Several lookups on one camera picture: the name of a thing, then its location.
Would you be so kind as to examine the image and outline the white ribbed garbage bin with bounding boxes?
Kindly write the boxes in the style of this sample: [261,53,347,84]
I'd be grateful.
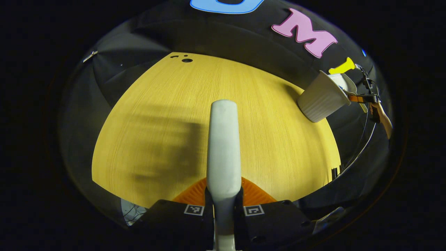
[297,70,352,123]

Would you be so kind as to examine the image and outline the small white broom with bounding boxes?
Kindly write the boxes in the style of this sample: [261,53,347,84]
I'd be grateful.
[206,99,243,251]

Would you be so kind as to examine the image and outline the white dustpan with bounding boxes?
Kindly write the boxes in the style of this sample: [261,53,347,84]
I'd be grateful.
[328,73,368,114]

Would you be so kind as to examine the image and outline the white mesh object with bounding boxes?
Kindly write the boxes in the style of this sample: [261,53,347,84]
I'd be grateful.
[121,198,147,226]

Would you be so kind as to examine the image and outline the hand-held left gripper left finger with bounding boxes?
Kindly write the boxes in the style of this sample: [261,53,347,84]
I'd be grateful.
[134,177,214,251]

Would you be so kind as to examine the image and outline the black cable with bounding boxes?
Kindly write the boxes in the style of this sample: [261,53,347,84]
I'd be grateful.
[336,105,378,179]

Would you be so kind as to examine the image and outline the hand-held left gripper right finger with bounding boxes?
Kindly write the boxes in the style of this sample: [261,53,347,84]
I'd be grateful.
[235,177,314,251]

